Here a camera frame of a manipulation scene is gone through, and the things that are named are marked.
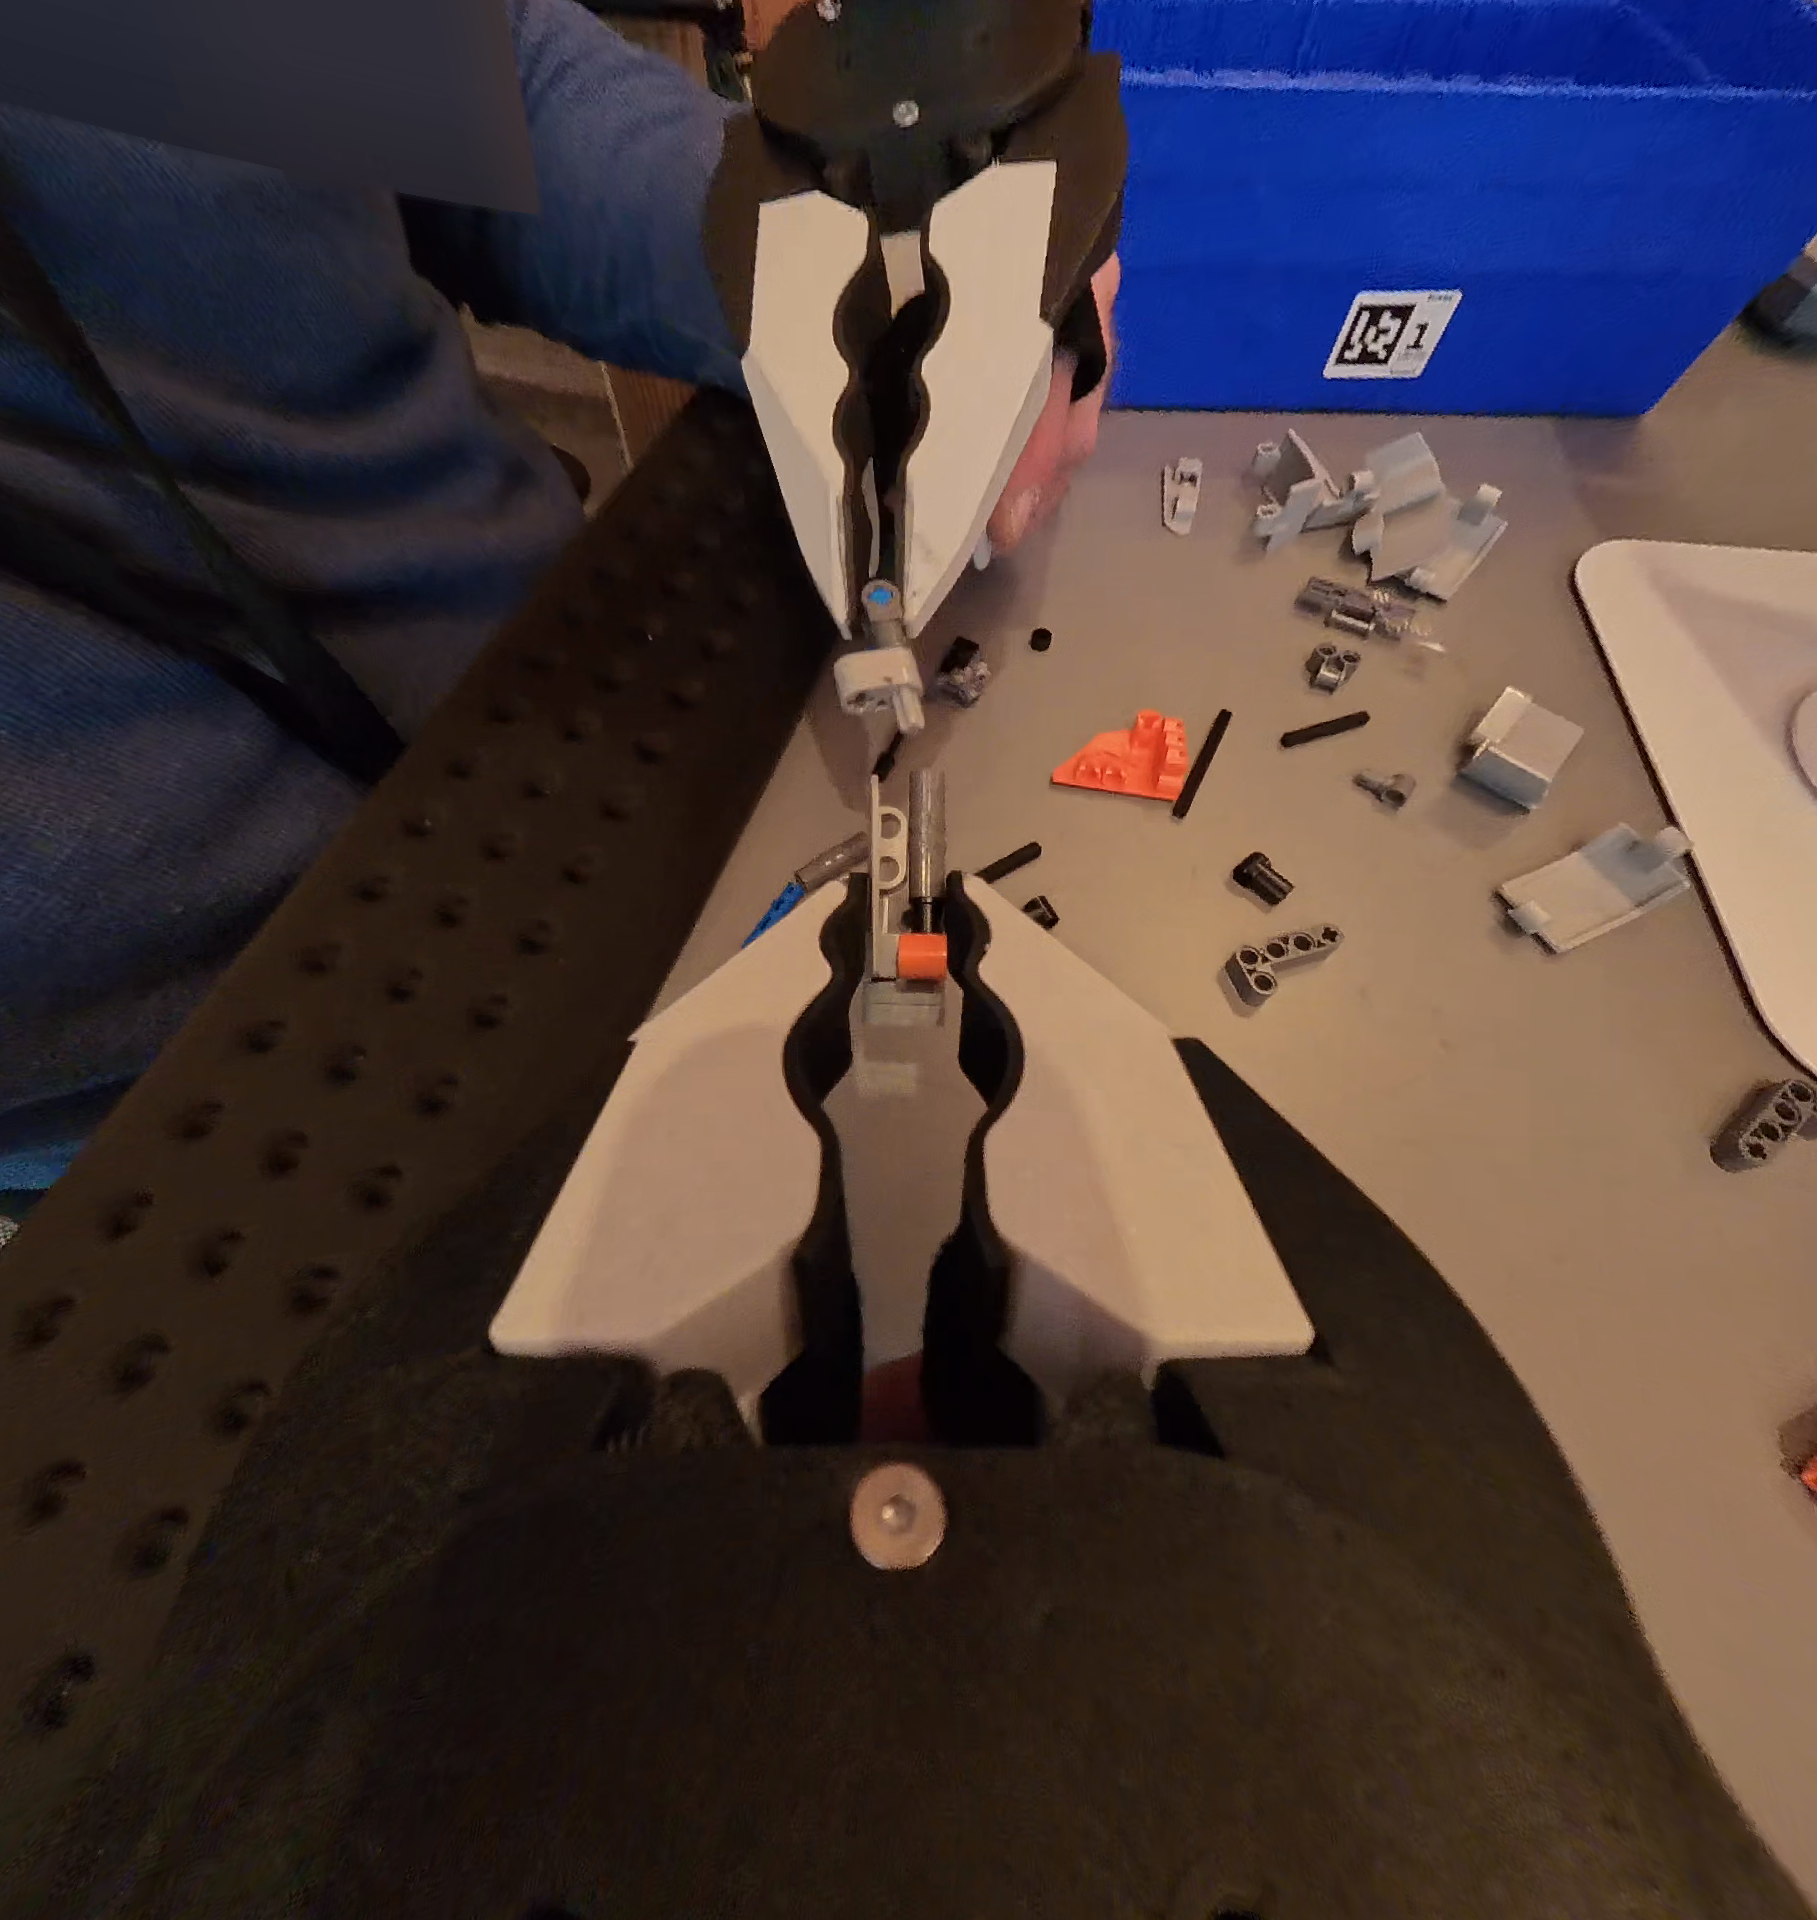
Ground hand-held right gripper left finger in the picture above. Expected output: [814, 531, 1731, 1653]
[490, 873, 867, 1446]

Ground black dimpled foam pad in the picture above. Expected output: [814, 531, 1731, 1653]
[0, 387, 851, 1920]

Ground person's left forearm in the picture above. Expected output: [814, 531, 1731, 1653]
[396, 0, 761, 401]

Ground white book stand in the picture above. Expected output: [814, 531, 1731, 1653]
[1576, 541, 1817, 1103]

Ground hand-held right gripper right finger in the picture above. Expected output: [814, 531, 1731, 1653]
[924, 870, 1319, 1450]

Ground orange wedge panel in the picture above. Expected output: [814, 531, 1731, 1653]
[1049, 711, 1195, 797]

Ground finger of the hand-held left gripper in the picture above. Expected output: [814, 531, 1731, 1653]
[740, 195, 881, 638]
[893, 162, 1061, 638]

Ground person's left hand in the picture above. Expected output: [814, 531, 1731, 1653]
[979, 337, 1103, 569]

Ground blue pin with grey sleeve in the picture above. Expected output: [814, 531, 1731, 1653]
[740, 833, 872, 952]

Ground dark grey connector block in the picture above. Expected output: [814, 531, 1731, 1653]
[1297, 575, 1410, 645]

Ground person's blue clothed torso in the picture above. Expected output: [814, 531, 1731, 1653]
[0, 89, 593, 1173]

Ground light grey boxy panel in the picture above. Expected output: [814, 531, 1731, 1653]
[1457, 686, 1585, 812]

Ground grey actuator with orange cap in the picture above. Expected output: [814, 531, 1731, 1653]
[846, 768, 958, 1103]

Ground light grey flat clip panel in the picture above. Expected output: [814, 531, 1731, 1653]
[1494, 826, 1697, 955]

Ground black shoulder strap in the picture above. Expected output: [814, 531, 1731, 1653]
[0, 106, 406, 790]

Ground dark grey angled beam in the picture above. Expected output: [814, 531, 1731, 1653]
[1221, 924, 1345, 1012]

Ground dark grey short beam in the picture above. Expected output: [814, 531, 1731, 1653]
[1706, 1076, 1817, 1176]

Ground blue plastic bin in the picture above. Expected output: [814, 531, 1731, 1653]
[1094, 0, 1817, 423]

